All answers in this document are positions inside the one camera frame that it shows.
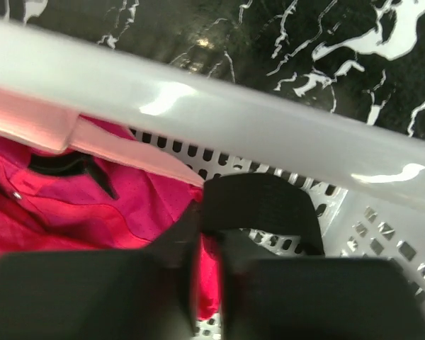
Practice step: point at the white plastic basket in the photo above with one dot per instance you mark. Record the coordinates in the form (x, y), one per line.
(380, 209)

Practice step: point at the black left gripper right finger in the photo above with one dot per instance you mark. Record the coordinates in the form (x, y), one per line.
(265, 296)

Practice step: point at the red mesh cap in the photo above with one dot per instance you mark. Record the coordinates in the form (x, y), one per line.
(86, 184)

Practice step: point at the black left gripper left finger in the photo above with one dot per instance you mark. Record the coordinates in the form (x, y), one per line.
(147, 293)

